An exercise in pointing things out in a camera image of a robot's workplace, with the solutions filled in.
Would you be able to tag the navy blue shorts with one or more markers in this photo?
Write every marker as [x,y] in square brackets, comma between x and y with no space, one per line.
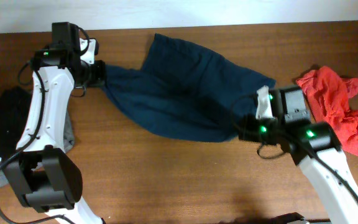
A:
[185,91]

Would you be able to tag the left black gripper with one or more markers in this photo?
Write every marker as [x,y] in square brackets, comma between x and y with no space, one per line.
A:
[100,66]

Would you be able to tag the red mesh garment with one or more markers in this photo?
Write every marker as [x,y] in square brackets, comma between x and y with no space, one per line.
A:
[328,96]

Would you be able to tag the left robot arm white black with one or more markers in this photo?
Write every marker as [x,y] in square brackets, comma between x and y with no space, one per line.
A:
[40,173]

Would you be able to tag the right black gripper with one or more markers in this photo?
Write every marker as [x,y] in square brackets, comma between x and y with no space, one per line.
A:
[247,122]

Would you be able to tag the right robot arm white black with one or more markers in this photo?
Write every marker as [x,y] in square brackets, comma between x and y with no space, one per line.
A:
[282,119]

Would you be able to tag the black folded garment white print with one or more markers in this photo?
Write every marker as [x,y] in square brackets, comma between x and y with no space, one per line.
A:
[14,109]

